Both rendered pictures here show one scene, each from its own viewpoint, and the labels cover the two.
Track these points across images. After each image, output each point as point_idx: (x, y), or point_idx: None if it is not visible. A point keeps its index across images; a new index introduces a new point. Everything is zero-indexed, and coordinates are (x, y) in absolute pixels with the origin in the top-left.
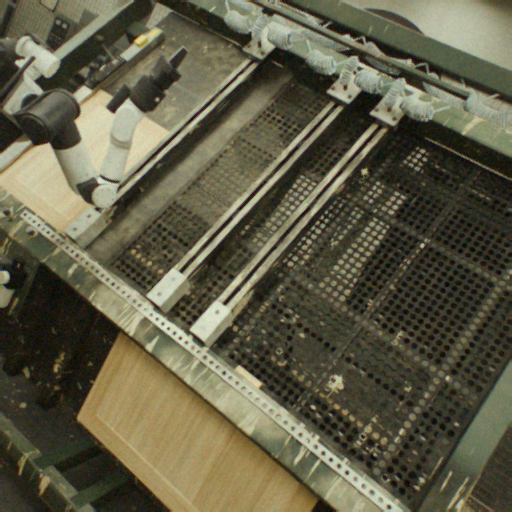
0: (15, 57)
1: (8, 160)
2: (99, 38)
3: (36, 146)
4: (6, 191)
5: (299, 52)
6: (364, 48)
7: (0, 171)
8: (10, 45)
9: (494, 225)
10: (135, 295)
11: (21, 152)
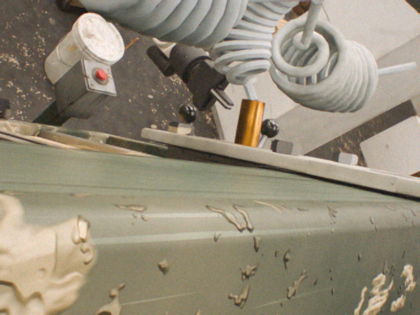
0: (177, 60)
1: (58, 134)
2: (266, 119)
3: (76, 147)
4: (0, 120)
5: (149, 158)
6: None
7: (46, 136)
8: (188, 46)
9: None
10: None
11: (68, 140)
